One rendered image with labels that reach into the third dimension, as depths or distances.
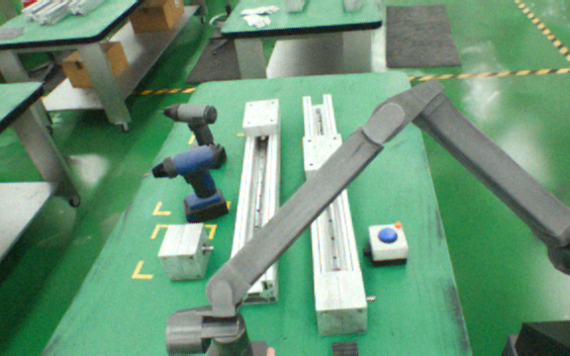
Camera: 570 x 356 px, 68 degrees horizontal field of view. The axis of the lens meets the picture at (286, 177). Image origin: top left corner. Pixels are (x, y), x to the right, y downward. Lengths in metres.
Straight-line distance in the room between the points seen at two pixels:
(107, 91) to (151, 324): 2.40
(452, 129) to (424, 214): 0.49
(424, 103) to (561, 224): 0.28
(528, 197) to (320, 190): 0.33
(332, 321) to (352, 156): 0.37
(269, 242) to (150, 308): 0.48
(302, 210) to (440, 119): 0.27
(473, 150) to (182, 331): 0.55
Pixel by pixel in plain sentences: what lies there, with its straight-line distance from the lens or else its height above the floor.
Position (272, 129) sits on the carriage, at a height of 0.89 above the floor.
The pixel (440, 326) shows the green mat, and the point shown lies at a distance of 0.99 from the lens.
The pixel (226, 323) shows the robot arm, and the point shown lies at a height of 1.02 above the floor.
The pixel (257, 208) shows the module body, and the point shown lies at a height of 0.84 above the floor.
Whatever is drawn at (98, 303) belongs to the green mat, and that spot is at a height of 0.78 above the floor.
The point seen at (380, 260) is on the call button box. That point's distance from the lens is 1.05.
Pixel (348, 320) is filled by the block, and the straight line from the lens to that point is 0.92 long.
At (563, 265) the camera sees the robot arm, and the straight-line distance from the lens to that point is 0.84.
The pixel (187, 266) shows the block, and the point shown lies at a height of 0.83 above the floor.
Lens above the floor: 1.61
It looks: 39 degrees down
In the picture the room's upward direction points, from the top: 8 degrees counter-clockwise
